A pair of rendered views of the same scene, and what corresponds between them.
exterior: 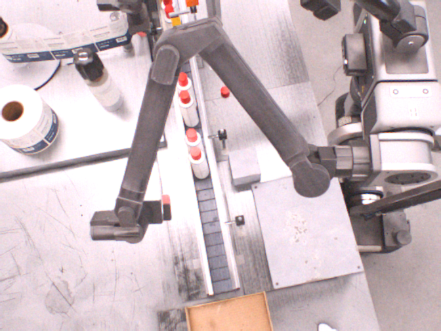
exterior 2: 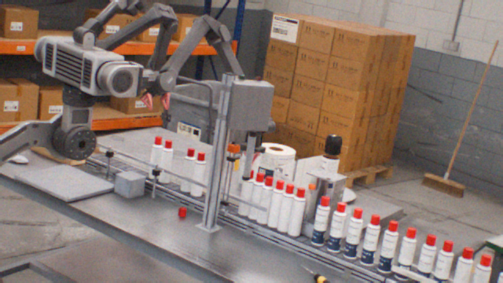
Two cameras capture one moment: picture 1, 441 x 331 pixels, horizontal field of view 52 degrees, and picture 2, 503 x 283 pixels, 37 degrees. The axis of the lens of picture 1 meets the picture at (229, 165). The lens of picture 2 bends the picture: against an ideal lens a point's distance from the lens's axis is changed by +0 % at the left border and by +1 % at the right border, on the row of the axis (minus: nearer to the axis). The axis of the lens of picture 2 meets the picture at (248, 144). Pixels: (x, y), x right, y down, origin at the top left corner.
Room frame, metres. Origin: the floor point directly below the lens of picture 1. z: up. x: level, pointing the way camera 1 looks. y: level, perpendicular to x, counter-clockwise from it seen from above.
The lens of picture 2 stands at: (2.86, -2.26, 2.03)
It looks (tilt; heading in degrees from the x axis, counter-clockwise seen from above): 15 degrees down; 128
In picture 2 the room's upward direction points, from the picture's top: 9 degrees clockwise
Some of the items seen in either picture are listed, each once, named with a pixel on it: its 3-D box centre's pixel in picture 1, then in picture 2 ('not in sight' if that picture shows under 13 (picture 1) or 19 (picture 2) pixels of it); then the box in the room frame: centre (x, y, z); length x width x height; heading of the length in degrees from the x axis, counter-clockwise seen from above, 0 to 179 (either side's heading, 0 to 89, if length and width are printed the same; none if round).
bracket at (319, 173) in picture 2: not in sight; (326, 174); (1.33, 0.26, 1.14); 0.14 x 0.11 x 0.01; 4
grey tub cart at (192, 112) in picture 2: not in sight; (209, 130); (-1.00, 2.16, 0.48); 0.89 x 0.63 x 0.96; 102
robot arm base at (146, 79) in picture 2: not in sight; (141, 79); (0.78, -0.32, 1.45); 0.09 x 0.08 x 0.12; 173
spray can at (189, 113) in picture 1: (188, 108); (189, 170); (0.69, 0.12, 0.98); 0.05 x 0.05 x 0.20
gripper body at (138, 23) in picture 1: (136, 14); (253, 141); (0.94, 0.24, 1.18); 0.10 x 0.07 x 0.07; 4
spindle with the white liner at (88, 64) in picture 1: (98, 80); (251, 159); (0.81, 0.40, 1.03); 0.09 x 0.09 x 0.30
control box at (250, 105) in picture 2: not in sight; (247, 104); (1.02, 0.05, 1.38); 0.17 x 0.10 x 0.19; 59
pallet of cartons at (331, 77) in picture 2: not in sight; (331, 96); (-0.88, 3.71, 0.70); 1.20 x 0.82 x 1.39; 179
